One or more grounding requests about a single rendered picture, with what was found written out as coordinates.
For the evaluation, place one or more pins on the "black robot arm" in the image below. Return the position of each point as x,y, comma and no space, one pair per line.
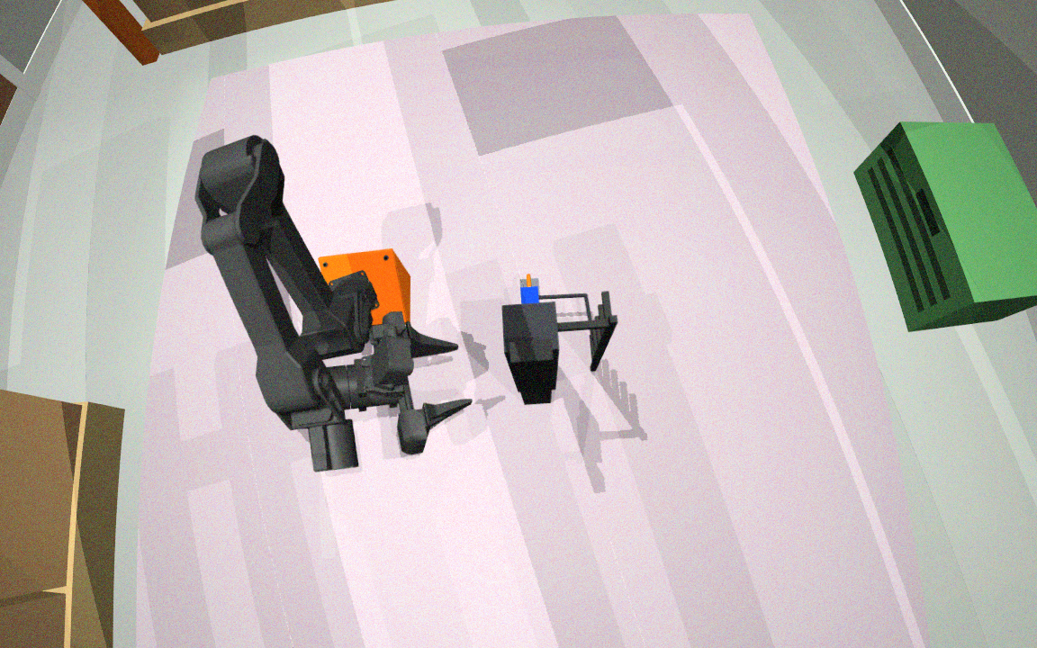
245,180

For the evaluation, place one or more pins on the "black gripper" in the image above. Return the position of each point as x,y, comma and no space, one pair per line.
413,424

